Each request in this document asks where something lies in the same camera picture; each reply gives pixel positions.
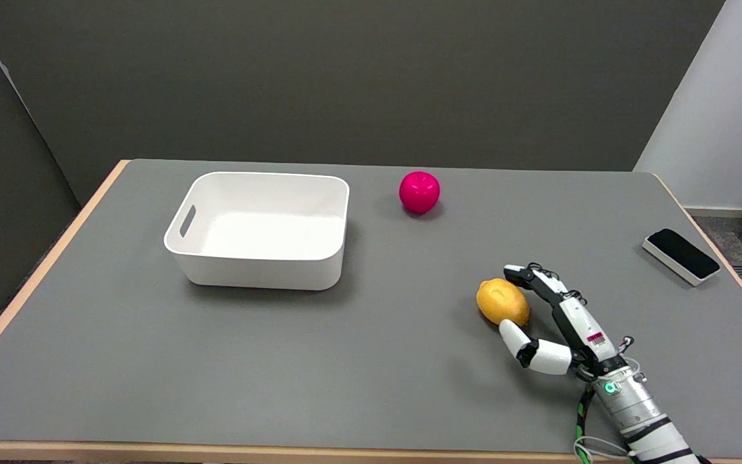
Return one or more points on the white plastic bin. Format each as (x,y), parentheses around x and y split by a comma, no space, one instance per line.
(260,232)

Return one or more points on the yellow lemon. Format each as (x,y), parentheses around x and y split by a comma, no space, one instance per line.
(503,301)

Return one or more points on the black and white robot right hand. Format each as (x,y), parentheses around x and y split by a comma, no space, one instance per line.
(580,325)

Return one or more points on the red apple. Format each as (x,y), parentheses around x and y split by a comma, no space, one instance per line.
(419,192)

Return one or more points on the black phone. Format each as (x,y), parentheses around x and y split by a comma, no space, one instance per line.
(681,255)

